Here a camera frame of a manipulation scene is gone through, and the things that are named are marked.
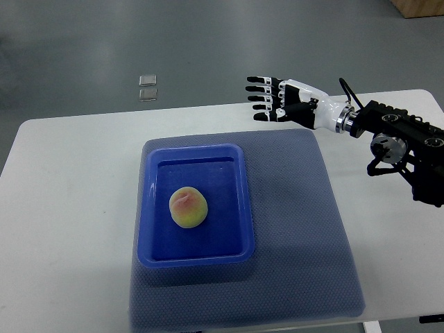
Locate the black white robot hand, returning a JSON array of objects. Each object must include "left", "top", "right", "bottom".
[{"left": 246, "top": 76, "right": 353, "bottom": 133}]

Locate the peach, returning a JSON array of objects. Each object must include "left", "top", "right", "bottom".
[{"left": 169, "top": 187, "right": 208, "bottom": 229}]

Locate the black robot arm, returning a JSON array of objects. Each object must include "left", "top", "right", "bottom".
[{"left": 336, "top": 101, "right": 443, "bottom": 207}]

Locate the upper floor metal plate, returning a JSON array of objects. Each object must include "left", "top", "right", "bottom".
[{"left": 139, "top": 74, "right": 157, "bottom": 87}]

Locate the blue plastic tray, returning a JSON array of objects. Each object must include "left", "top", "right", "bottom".
[{"left": 136, "top": 144, "right": 255, "bottom": 268}]

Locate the grey blue textured mat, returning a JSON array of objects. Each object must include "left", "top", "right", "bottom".
[{"left": 129, "top": 129, "right": 365, "bottom": 332}]

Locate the white table leg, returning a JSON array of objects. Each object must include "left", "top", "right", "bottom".
[{"left": 362, "top": 321, "right": 382, "bottom": 333}]

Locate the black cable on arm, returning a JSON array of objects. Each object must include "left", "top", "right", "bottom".
[{"left": 339, "top": 77, "right": 365, "bottom": 109}]

